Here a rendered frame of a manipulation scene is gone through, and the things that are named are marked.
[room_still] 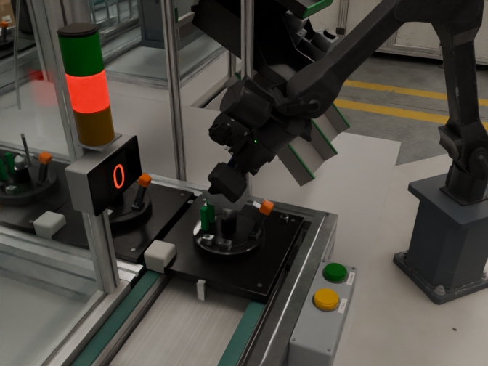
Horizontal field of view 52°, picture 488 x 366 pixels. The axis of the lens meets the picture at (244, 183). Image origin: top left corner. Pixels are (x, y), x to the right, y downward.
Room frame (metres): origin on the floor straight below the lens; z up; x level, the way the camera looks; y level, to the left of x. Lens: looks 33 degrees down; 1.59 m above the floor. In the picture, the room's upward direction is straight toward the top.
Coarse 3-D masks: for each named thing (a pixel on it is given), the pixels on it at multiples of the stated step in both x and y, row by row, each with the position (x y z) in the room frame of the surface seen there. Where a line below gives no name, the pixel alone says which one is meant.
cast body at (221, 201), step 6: (204, 192) 0.78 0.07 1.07; (246, 192) 0.76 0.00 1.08; (210, 198) 0.75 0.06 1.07; (216, 198) 0.75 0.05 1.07; (222, 198) 0.74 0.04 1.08; (240, 198) 0.74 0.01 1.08; (246, 198) 0.76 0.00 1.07; (210, 204) 0.75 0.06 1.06; (216, 204) 0.75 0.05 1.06; (222, 204) 0.75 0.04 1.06; (228, 204) 0.74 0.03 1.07; (234, 204) 0.74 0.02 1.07; (240, 204) 0.73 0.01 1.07; (240, 210) 0.73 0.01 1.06
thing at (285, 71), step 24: (216, 0) 1.11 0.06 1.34; (240, 0) 1.15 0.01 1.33; (264, 0) 1.12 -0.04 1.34; (216, 24) 1.03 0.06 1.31; (240, 24) 1.00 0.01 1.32; (264, 24) 1.11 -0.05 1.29; (240, 48) 1.00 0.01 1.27; (264, 48) 1.07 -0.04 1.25; (288, 48) 1.08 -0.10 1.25; (264, 72) 0.97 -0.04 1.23; (288, 72) 1.01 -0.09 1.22
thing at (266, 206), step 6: (252, 204) 0.74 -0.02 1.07; (258, 204) 0.75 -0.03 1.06; (264, 204) 0.73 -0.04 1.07; (270, 204) 0.74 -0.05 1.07; (258, 210) 0.74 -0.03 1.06; (264, 210) 0.73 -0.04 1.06; (270, 210) 0.72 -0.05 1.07; (258, 216) 0.74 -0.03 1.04; (264, 216) 0.73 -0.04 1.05; (258, 222) 0.74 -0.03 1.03; (252, 228) 0.74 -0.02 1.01; (258, 228) 0.74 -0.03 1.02
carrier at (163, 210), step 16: (128, 192) 0.89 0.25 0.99; (160, 192) 0.92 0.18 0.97; (176, 192) 0.92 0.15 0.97; (192, 192) 0.92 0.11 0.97; (112, 208) 0.83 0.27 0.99; (128, 208) 0.83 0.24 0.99; (144, 208) 0.83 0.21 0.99; (160, 208) 0.86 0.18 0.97; (176, 208) 0.86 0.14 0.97; (112, 224) 0.79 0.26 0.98; (128, 224) 0.80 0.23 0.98; (144, 224) 0.81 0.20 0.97; (160, 224) 0.81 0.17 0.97; (128, 240) 0.76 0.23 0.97; (144, 240) 0.76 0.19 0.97; (128, 256) 0.71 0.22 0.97
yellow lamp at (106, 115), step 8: (96, 112) 0.61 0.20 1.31; (104, 112) 0.62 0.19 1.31; (80, 120) 0.61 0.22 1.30; (88, 120) 0.61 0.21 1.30; (96, 120) 0.61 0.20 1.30; (104, 120) 0.62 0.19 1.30; (112, 120) 0.63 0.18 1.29; (80, 128) 0.61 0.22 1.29; (88, 128) 0.61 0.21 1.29; (96, 128) 0.61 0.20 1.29; (104, 128) 0.61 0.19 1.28; (112, 128) 0.63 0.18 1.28; (80, 136) 0.61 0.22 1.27; (88, 136) 0.61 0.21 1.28; (96, 136) 0.61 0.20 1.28; (104, 136) 0.61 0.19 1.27; (112, 136) 0.62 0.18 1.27; (88, 144) 0.61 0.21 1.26; (96, 144) 0.61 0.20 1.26; (104, 144) 0.61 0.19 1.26
